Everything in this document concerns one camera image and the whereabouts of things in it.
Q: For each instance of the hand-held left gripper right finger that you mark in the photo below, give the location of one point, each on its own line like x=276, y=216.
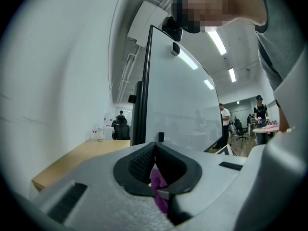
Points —
x=211, y=189

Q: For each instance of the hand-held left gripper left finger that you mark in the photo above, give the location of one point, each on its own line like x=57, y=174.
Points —
x=101, y=182

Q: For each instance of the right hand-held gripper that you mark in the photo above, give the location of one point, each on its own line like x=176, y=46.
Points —
x=226, y=151

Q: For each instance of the purple cloth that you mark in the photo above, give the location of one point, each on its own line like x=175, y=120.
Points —
x=157, y=180

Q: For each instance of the whiteboard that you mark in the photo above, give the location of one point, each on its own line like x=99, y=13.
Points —
x=180, y=93

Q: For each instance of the person's left forearm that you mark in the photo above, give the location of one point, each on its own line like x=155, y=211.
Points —
x=284, y=119

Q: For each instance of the black whiteboard eraser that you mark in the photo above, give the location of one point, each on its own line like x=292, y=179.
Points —
x=176, y=49

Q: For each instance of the black office chair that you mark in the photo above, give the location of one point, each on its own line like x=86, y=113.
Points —
x=121, y=131
x=239, y=129

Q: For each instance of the wooden desk with white legs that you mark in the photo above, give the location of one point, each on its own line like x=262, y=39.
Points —
x=84, y=153

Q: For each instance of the round white table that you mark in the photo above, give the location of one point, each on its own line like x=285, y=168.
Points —
x=264, y=131

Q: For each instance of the clear plastic cup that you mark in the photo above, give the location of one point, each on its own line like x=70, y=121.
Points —
x=100, y=135

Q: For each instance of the white marker pen black cap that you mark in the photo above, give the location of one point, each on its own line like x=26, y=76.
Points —
x=161, y=136

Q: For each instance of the small ceiling light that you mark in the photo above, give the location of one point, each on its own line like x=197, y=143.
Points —
x=232, y=74

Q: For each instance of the long ceiling light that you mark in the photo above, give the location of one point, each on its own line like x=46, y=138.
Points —
x=216, y=41

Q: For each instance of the person's gray shirt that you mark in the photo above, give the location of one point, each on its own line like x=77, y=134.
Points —
x=288, y=32

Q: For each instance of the person's head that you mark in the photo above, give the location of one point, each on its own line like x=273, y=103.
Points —
x=211, y=3

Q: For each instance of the white ceiling air unit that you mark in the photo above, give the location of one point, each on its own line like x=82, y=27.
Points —
x=144, y=23

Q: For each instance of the black head-worn camera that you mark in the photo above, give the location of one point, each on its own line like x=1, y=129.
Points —
x=172, y=28

